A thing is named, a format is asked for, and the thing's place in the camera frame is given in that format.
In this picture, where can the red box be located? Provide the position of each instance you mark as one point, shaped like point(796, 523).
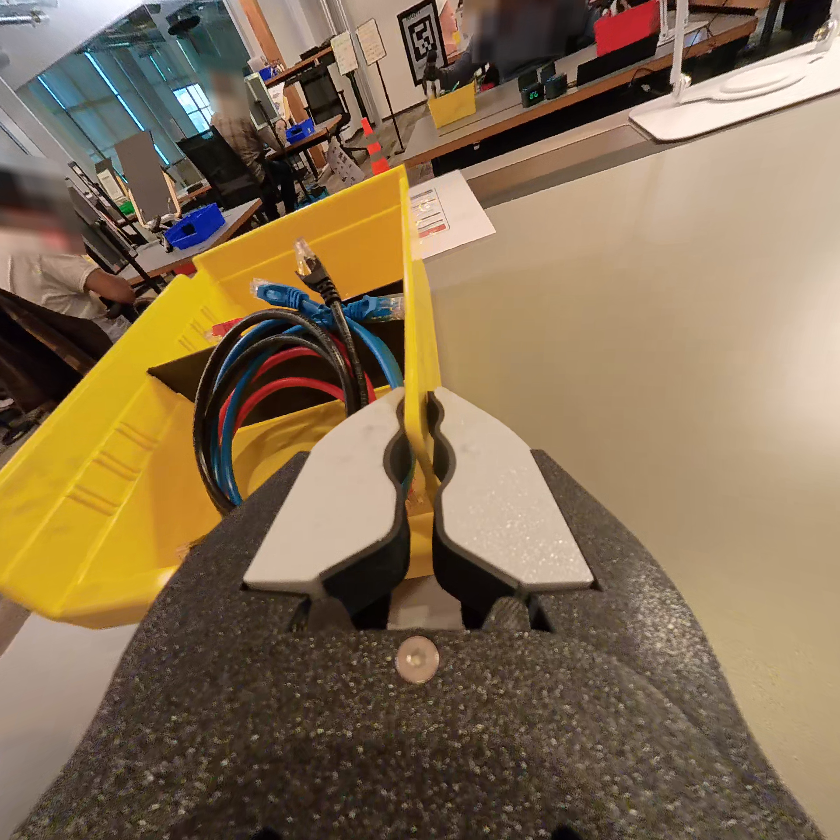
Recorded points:
point(627, 29)

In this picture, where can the black digital display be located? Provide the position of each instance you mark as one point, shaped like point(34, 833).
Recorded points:
point(531, 95)

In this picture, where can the white desk lamp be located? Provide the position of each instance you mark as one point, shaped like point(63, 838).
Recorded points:
point(722, 111)

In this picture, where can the wooden workbench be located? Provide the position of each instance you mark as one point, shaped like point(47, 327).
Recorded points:
point(610, 79)

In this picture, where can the small blue bin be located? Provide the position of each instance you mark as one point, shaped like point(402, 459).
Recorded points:
point(193, 226)
point(298, 131)

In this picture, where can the white printed paper sheet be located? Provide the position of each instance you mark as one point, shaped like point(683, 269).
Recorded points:
point(459, 229)

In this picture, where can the yellow storage bin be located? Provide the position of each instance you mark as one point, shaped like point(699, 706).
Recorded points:
point(98, 492)

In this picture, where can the grey office desk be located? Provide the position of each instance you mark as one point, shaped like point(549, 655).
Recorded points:
point(216, 233)

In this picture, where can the whiteboard on stand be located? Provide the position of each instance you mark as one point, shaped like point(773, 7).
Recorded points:
point(371, 40)
point(344, 52)

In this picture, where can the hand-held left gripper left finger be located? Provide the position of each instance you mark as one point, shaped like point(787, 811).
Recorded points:
point(328, 512)

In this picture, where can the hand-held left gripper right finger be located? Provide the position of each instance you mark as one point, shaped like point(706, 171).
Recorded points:
point(505, 518)

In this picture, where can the small yellow bin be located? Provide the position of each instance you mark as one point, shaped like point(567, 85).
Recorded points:
point(453, 108)

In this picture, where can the grey computer monitor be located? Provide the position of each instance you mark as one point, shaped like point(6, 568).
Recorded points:
point(141, 174)

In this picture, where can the fiducial tag poster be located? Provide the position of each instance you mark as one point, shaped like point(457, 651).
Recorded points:
point(420, 39)

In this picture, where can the black office chair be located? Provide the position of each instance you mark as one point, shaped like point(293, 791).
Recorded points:
point(216, 164)

